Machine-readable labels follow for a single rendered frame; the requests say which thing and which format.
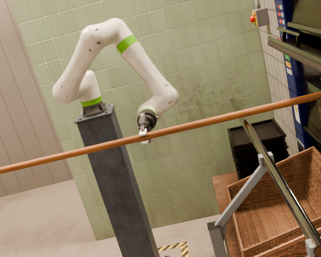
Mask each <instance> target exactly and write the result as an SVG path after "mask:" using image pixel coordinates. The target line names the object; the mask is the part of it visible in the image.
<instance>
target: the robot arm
mask: <svg viewBox="0 0 321 257"><path fill-rule="evenodd" d="M110 44H111V45H112V46H113V47H114V48H115V50H116V51H117V52H118V53H119V54H120V55H121V57H122V58H123V59H124V60H125V61H126V62H127V63H128V64H129V65H130V66H131V67H132V68H133V69H134V70H135V72H136V73H137V74H138V75H139V76H140V77H141V79H142V80H143V81H144V82H145V84H146V85H147V86H148V88H149V89H150V90H151V92H152V93H153V97H152V98H150V99H149V100H148V101H146V102H145V103H143V104H142V105H140V107H139V109H138V119H137V122H136V123H137V124H138V126H139V127H138V128H139V130H140V133H139V137H140V136H144V135H146V133H147V132H150V131H151V130H152V129H153V128H154V127H155V125H156V122H157V119H158V118H160V116H162V115H163V114H164V112H166V111H167V110H169V109H170V108H172V107H173V106H175V105H176V104H177V102H178V99H179V96H178V92H177V91H176V90H175V89H174V88H173V87H172V86H171V85H170V83H169V82H168V81H167V80H166V79H165V78H164V77H163V76H162V74H161V73H160V72H159V71H158V69H157V68H156V67H155V66H154V64H153V63H152V62H151V60H150V59H149V57H148V56H147V54H146V53H145V51H144V49H143V48H142V46H141V44H140V42H138V40H137V39H136V37H135V36H134V35H133V33H132V32H131V30H130V29H129V28H128V26H127V25H126V24H125V22H124V21H122V20H121V19H118V18H111V19H109V20H107V21H105V22H102V23H99V24H93V25H89V26H87V27H85V28H84V29H83V30H82V32H81V35H80V38H79V41H78V44H77V46H76V49H75V51H74V54H73V56H72V58H71V60H70V62H69V64H68V66H67V68H66V69H65V71H64V72H63V74H62V75H61V77H60V78H59V80H58V81H57V82H56V83H55V85H54V87H53V89H52V94H53V97H54V99H55V100H56V101H57V102H59V103H61V104H68V103H71V102H73V101H75V100H77V99H79V102H80V103H81V105H82V107H83V113H82V115H83V117H91V116H95V115H98V114H101V113H103V112H105V111H106V110H107V107H106V105H105V103H104V102H103V101H102V99H101V93H100V90H99V87H98V83H97V80H96V77H95V74H94V72H93V71H91V70H88V69H89V67H90V65H91V64H92V62H93V61H94V59H95V58H96V57H97V55H98V54H99V53H100V51H101V50H102V49H103V48H104V47H106V46H108V45H110Z"/></svg>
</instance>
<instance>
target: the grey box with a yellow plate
mask: <svg viewBox="0 0 321 257"><path fill-rule="evenodd" d="M254 13H255V16H254V15H253V16H254V17H255V22H254V25H255V26H257V27H262V26H265V25H269V24H270V22H269V16H268V10H267V8H264V7H262V8H261V9H254V10H252V14H254Z"/></svg>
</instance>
